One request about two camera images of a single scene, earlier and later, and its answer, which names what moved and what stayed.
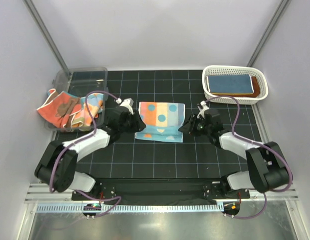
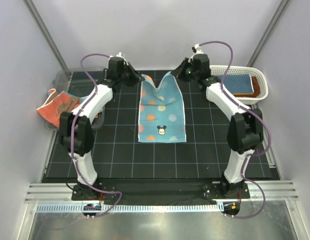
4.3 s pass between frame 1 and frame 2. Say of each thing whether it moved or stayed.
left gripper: moved
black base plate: stayed
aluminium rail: stayed
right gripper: moved
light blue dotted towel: moved
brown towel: stayed
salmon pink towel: stayed
